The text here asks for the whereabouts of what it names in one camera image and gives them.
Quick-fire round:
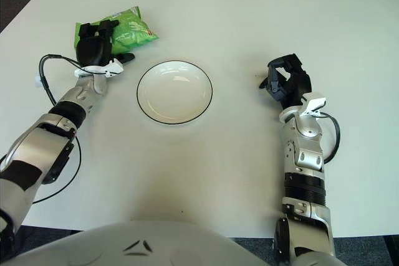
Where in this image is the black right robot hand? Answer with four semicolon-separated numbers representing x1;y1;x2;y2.
258;53;313;111

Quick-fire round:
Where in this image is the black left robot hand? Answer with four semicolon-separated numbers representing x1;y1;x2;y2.
75;19;137;67

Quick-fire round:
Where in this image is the green snack bag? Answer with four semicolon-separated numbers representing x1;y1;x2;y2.
74;6;160;57

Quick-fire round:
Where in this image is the white plate with black rim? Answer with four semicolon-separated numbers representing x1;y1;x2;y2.
136;59;214;125

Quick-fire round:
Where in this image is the grey robot torso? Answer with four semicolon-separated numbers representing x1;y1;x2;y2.
9;219;269;266

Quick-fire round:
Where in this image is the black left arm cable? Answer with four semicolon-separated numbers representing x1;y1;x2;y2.
0;54;83;204

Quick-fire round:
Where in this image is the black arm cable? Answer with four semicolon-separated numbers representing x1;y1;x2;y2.
317;111;342;164
0;54;83;204

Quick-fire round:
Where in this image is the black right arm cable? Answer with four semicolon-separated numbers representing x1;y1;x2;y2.
317;111;342;164

